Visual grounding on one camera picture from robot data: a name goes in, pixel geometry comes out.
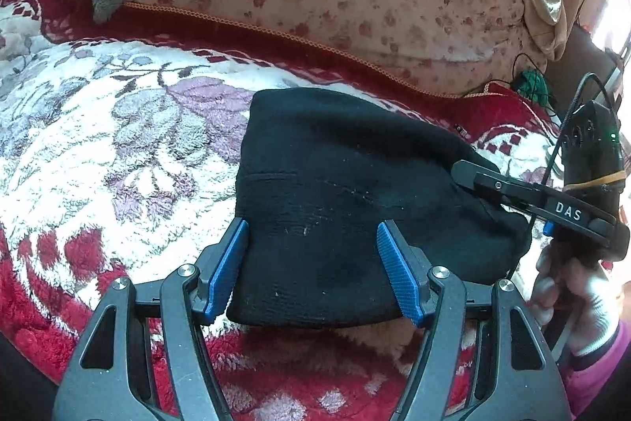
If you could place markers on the right hand white glove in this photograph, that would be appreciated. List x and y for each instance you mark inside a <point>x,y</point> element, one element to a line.
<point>600,307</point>

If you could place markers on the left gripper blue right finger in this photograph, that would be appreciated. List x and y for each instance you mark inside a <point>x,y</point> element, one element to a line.
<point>407,273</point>

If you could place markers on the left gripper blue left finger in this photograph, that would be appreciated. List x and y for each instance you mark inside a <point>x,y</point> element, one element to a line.
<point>218,267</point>

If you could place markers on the pink sleeve right forearm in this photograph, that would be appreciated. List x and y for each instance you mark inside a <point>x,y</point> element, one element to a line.
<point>598,385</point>

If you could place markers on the green yarn ball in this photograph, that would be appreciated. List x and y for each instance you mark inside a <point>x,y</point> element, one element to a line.
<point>531,85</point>

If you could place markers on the red white floral fleece blanket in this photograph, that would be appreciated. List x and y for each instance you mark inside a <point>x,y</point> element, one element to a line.
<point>119,150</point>

